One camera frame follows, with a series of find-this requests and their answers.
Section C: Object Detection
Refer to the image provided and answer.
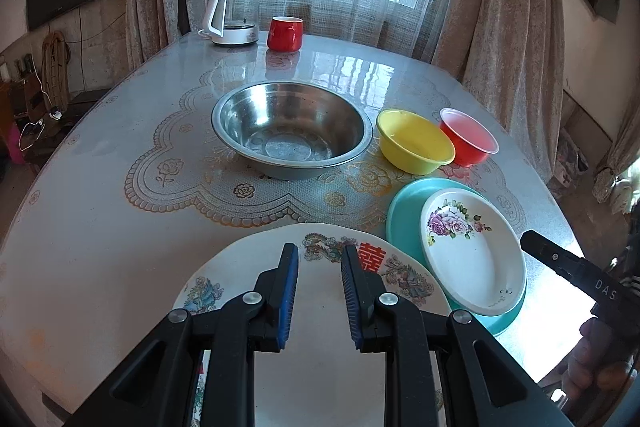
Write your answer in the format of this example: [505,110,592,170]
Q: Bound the yellow bowl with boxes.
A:
[376,109,456,175]

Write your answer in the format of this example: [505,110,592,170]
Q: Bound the red plastic bowl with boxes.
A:
[439,107,500,168]

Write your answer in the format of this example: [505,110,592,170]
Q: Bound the person's right hand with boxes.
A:
[563,317,640,403]

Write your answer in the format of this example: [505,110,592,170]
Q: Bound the gold floral lace table mat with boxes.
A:
[123,59,531,238]

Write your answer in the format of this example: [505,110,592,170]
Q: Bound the large phoenix pattern plate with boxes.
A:
[171,223,453,427]

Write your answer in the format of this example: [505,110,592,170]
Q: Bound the teal plate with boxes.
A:
[386,177,528,337]

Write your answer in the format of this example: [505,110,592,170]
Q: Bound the white cable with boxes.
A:
[20,62,63,150]

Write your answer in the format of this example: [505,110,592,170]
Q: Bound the stainless steel basin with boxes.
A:
[211,82,375,181]

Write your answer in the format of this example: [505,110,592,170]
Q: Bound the wooden folding chair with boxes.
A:
[42,31,72,108]

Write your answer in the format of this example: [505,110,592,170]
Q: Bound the glass kettle with white handle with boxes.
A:
[198,0,262,46]

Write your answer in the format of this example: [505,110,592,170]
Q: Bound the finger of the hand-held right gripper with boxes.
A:
[519,230,590,289]

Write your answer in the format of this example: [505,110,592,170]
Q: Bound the red mug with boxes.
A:
[266,16,304,52]

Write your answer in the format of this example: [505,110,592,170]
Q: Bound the printed bag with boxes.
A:
[549,127,592,188]

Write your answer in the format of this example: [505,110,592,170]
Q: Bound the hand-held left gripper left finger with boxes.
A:
[65,243,301,427]

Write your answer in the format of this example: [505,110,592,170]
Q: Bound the white floral plate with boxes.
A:
[419,188,528,317]

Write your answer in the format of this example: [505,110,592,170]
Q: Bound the wooden cabinet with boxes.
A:
[0,82,32,168]

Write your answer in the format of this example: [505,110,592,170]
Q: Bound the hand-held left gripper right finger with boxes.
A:
[340,245,572,427]

